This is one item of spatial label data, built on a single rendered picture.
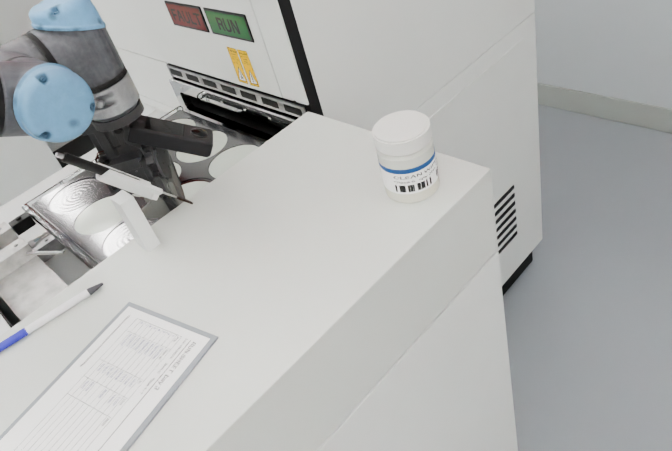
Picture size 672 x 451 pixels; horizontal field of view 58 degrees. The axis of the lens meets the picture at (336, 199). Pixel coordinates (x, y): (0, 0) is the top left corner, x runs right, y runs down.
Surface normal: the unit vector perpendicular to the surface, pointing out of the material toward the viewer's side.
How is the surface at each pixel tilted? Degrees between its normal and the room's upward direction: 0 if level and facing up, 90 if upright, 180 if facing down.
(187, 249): 0
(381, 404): 90
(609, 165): 0
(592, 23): 90
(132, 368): 0
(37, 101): 87
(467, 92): 90
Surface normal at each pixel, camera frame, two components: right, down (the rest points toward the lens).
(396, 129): -0.23, -0.76
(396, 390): 0.70, 0.30
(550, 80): -0.68, 0.58
